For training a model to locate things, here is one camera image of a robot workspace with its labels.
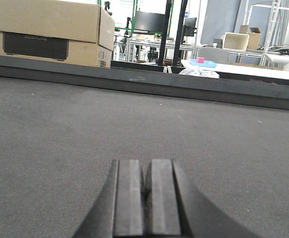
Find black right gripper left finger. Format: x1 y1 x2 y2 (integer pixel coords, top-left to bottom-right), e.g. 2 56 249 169
73 160 145 238

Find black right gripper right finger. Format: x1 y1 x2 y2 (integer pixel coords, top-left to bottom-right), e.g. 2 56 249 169
146 159 258 238

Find beige open bin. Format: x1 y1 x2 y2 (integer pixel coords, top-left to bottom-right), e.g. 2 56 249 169
222 32 249 51

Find light blue tray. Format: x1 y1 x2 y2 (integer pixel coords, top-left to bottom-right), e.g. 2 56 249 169
189 59 217 68

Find pink cube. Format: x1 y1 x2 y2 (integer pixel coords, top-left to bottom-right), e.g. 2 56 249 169
196 57 205 63

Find grey chair back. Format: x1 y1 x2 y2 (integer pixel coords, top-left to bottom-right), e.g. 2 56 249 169
197 47 230 64

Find white table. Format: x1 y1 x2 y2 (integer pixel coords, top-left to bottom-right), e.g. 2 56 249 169
180 59 289 81

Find large cardboard box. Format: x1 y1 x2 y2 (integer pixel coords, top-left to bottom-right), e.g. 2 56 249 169
0 0 115 68

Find black monitor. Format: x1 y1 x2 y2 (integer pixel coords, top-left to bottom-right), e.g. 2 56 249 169
133 11 164 33

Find small cardboard box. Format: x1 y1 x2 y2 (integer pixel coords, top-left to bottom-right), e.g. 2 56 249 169
239 25 261 50

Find black vertical post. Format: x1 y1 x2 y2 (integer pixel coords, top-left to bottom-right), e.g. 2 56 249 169
172 0 188 66
158 0 172 66

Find dark table edge rail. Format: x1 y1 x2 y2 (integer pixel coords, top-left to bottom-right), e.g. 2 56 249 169
0 56 289 110

